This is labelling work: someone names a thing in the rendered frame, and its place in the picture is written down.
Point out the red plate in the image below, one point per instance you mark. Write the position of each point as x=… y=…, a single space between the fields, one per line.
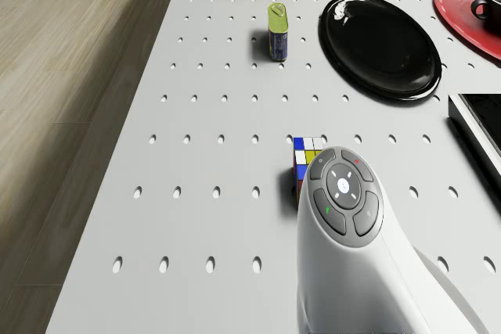
x=458 y=13

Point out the flat-sided can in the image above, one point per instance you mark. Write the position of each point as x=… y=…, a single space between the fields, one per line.
x=278 y=36

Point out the black plate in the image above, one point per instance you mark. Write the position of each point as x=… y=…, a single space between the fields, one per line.
x=379 y=48

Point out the black mug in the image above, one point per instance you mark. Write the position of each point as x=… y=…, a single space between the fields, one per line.
x=493 y=9

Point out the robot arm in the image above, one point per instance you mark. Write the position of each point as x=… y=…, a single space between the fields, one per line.
x=352 y=271

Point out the puzzle cube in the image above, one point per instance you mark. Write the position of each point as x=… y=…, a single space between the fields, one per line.
x=300 y=158

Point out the black stove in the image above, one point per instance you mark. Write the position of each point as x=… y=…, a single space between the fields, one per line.
x=485 y=123

